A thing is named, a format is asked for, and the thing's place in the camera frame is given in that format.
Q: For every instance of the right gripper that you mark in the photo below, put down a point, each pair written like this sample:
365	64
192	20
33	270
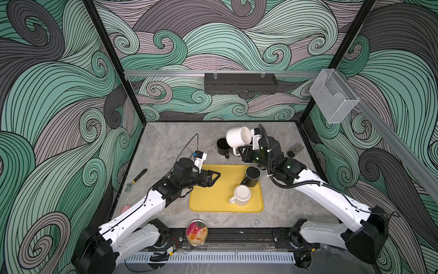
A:
248	152

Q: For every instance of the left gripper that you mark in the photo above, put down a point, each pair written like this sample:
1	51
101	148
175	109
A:
209	182

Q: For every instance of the white ribbed-base mug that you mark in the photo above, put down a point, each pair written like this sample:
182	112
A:
238	137

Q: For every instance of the white-base black handle mug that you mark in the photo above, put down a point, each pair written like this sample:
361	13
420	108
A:
223	148

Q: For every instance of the white ceramic mug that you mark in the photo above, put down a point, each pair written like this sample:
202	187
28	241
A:
242	195

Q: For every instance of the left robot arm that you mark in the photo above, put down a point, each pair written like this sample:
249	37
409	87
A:
99	250

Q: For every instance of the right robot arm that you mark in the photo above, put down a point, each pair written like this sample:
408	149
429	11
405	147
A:
363	230

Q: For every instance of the black ceramic mug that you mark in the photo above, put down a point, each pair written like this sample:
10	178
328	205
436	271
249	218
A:
252	175

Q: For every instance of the glass jar black lid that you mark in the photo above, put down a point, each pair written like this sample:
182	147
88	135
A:
295	150

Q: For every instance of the yellow plastic tray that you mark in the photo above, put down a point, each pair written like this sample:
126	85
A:
217	197

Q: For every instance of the round colourful tin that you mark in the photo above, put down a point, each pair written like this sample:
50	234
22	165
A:
197	233

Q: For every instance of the black handled tool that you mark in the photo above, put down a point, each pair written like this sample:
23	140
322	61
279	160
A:
130	184

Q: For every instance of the clear plastic wall bin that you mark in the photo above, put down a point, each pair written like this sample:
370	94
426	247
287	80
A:
334	95

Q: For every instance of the white slotted cable duct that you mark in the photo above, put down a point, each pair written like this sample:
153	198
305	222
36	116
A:
204	257

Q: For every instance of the black wall shelf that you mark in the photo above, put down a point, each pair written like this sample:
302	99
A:
240	84

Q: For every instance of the aluminium wall rail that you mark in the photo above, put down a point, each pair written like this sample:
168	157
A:
200	73

